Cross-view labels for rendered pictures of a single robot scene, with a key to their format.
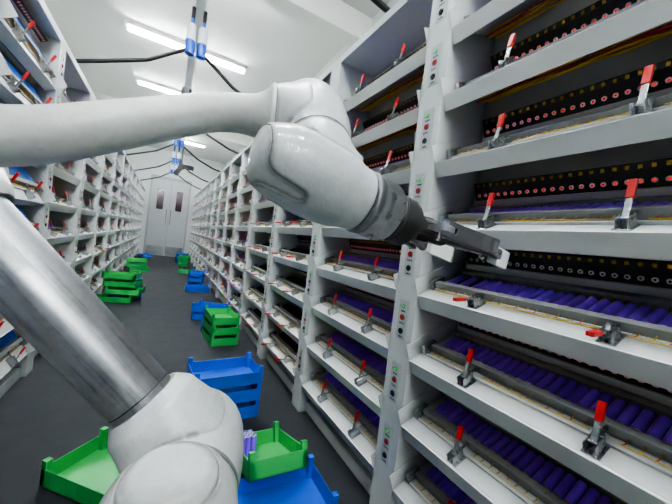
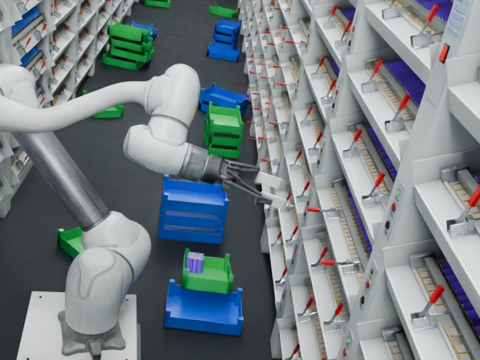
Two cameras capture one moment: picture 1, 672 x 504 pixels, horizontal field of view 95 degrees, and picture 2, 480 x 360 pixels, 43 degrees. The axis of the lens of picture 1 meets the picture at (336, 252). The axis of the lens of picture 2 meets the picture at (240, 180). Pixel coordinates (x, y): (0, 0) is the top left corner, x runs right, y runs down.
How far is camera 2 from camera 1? 131 cm
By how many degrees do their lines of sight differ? 34
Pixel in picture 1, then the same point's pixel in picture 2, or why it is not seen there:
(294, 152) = (136, 151)
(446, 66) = not seen: outside the picture
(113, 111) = (73, 111)
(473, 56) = not seen: outside the picture
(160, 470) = (93, 256)
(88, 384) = (72, 210)
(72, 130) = (60, 122)
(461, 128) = not seen: hidden behind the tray
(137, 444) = (91, 243)
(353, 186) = (166, 163)
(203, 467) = (107, 260)
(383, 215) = (187, 174)
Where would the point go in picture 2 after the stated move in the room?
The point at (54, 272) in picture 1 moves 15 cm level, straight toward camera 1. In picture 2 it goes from (57, 155) to (56, 179)
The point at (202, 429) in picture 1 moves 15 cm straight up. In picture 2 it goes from (119, 245) to (123, 202)
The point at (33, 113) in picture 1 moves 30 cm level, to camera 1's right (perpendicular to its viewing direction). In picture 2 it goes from (48, 117) to (141, 156)
